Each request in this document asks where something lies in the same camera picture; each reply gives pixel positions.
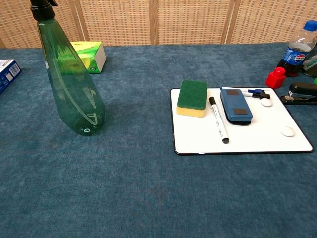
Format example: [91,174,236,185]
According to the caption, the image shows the green spray bottle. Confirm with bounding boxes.
[29,0,106,136]

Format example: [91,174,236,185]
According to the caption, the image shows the pepsi cola bottle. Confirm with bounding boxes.
[276,20,317,78]

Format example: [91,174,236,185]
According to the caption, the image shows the green yellow sponge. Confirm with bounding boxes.
[176,80,208,118]

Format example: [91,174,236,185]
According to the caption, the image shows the black capped whiteboard marker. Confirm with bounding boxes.
[208,96,230,144]

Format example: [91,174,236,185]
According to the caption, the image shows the blue table cloth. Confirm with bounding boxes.
[0,42,317,238]

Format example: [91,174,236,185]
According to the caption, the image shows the blue whiteboard eraser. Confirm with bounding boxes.
[220,88,254,125]

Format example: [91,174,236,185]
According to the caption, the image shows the green tissue pack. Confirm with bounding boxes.
[70,41,107,75]

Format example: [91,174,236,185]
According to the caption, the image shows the white whiteboard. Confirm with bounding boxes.
[169,86,314,156]

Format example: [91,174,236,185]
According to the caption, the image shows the blue capped whiteboard marker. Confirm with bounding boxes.
[222,86,263,95]

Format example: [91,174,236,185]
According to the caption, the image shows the woven bamboo folding screen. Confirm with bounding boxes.
[0,0,317,49]

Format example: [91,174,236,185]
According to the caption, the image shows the blue marker with black end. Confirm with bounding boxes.
[241,90,271,100]

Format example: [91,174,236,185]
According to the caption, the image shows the red toy block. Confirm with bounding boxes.
[265,67,287,89]

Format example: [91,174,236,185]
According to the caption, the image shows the black stapler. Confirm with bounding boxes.
[280,82,317,106]

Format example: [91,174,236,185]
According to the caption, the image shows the blue toothpaste box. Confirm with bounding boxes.
[0,59,23,95]

